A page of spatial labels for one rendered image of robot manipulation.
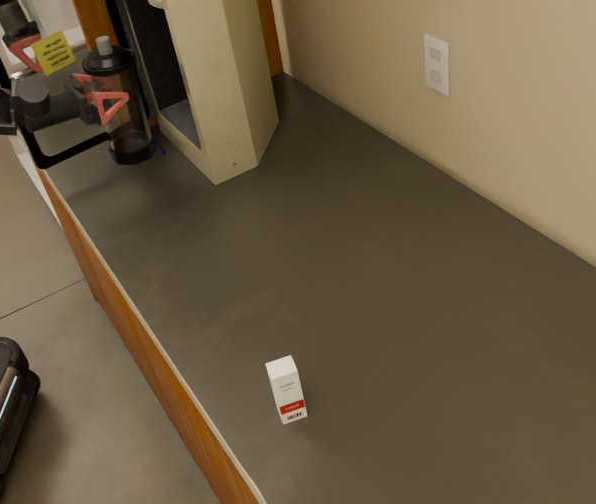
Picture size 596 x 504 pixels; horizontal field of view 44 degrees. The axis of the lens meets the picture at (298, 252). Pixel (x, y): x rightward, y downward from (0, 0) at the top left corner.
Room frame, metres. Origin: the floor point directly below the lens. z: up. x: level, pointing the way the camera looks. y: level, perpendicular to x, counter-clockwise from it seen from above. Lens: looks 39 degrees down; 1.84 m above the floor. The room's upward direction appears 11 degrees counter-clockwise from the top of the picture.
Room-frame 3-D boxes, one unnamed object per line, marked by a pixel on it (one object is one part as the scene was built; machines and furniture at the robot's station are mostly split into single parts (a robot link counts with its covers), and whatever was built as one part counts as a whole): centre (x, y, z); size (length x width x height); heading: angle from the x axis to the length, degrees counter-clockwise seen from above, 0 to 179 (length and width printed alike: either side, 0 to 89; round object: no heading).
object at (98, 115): (1.40, 0.33, 1.19); 0.09 x 0.07 x 0.07; 116
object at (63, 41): (1.58, 0.43, 1.19); 0.30 x 0.01 x 0.40; 120
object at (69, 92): (1.39, 0.41, 1.19); 0.10 x 0.07 x 0.07; 26
